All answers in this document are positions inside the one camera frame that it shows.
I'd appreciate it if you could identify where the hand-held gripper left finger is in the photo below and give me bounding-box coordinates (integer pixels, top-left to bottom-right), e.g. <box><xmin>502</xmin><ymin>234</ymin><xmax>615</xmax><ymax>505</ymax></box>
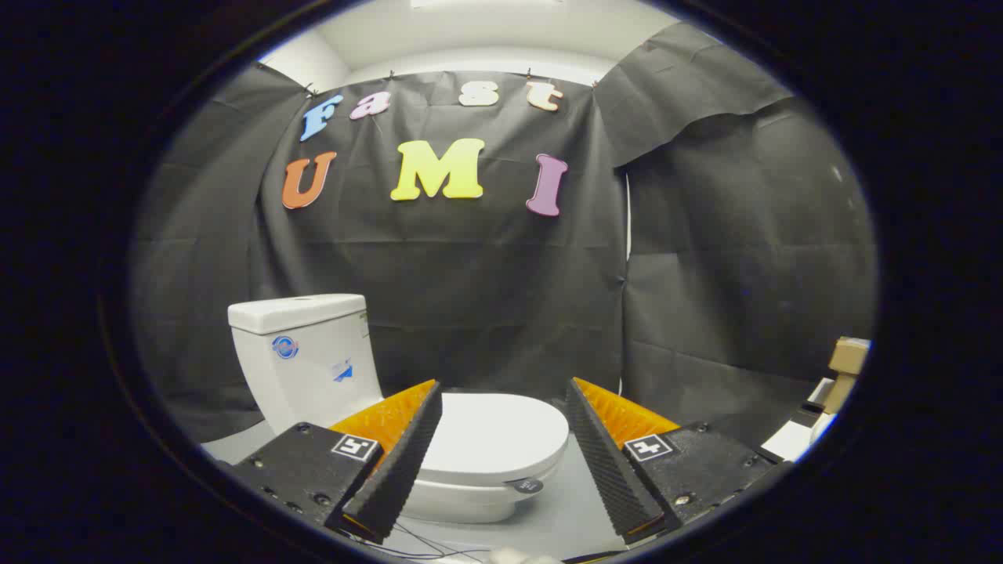
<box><xmin>227</xmin><ymin>379</ymin><xmax>444</xmax><ymax>545</ymax></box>

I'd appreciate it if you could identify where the thin black cable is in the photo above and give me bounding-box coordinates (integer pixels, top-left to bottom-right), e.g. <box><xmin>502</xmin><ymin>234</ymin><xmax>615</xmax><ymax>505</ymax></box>
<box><xmin>345</xmin><ymin>519</ymin><xmax>502</xmax><ymax>562</ymax></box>

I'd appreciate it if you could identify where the black backdrop cloth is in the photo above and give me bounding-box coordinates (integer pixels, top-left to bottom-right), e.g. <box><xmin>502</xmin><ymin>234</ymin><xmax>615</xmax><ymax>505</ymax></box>
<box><xmin>129</xmin><ymin>22</ymin><xmax>877</xmax><ymax>451</ymax></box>

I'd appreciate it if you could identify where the white ceramic toilet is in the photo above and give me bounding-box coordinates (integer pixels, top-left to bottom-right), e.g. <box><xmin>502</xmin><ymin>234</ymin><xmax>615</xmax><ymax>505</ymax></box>
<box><xmin>227</xmin><ymin>294</ymin><xmax>570</xmax><ymax>525</ymax></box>

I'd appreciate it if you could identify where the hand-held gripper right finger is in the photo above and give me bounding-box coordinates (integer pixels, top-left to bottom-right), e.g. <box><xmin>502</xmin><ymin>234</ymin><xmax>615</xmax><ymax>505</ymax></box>
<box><xmin>566</xmin><ymin>377</ymin><xmax>794</xmax><ymax>547</ymax></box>

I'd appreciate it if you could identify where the white toilet lid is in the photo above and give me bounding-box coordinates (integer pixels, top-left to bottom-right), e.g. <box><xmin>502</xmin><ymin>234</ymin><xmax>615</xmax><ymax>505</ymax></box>
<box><xmin>418</xmin><ymin>392</ymin><xmax>570</xmax><ymax>490</ymax></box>

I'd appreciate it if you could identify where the brown cardboard box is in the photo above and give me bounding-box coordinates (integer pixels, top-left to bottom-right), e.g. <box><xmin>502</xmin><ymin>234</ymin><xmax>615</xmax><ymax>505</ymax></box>
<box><xmin>823</xmin><ymin>337</ymin><xmax>871</xmax><ymax>415</ymax></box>

